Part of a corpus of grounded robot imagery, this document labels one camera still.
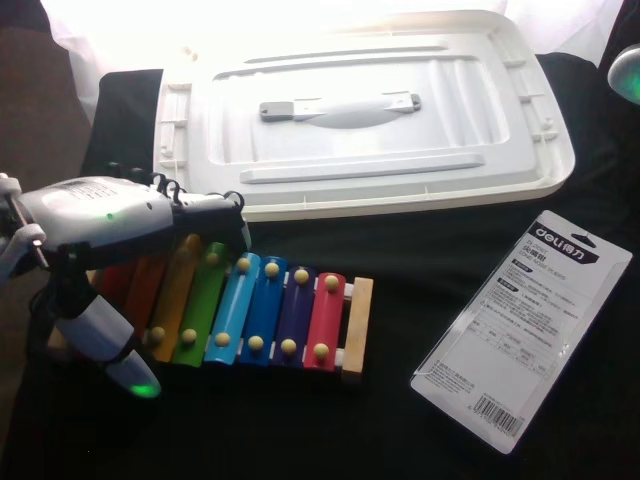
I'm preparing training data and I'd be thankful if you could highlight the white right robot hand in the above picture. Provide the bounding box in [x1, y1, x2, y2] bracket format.
[606, 43, 640, 107]

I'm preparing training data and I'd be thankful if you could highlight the clear blister package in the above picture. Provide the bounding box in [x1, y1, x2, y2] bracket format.
[409, 209, 634, 455]

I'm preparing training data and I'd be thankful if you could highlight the rainbow wooden toy xylophone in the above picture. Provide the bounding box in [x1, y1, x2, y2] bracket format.
[47, 232, 375, 385]

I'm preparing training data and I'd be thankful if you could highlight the white plastic tray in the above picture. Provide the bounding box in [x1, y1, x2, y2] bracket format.
[152, 9, 577, 224]

